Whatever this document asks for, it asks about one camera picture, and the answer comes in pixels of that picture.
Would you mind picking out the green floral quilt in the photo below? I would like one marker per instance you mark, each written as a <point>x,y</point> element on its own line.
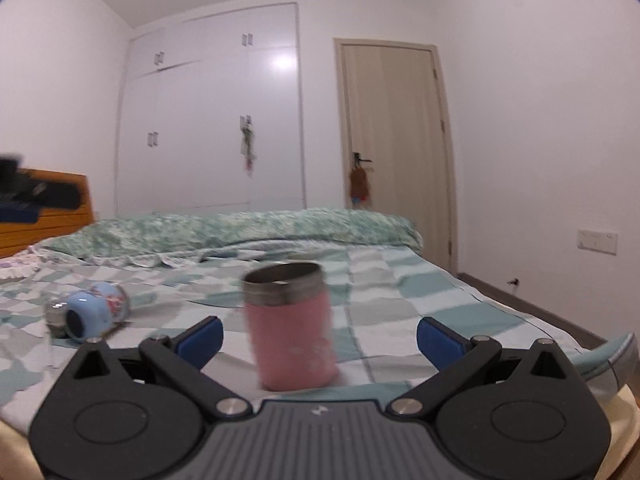
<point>250,230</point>

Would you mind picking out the pink cup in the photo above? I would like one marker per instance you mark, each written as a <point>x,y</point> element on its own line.
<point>292,340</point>

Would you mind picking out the white wardrobe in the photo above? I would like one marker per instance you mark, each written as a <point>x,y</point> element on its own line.
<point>210,110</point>

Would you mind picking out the blue printed cup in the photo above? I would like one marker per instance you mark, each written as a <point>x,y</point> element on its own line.
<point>92,310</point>

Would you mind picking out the beige bed frame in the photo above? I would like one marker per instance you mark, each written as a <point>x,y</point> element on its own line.
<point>625,430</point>

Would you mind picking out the beige wall switch panel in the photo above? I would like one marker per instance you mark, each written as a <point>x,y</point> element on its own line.
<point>597,241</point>

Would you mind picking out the orange wooden headboard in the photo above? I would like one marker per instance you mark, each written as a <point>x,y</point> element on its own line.
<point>60,225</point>

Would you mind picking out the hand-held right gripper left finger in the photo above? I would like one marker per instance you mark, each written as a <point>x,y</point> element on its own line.
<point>202,340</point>

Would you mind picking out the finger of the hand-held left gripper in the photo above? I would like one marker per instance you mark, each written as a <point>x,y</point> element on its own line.
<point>50,194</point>

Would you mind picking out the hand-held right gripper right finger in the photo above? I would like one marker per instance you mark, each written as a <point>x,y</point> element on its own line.
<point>439,341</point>

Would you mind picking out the ruffled floral pillow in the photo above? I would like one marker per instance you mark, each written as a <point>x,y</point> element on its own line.
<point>22,265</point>

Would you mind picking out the beige wooden door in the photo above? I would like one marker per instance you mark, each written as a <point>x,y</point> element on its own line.
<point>395,135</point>

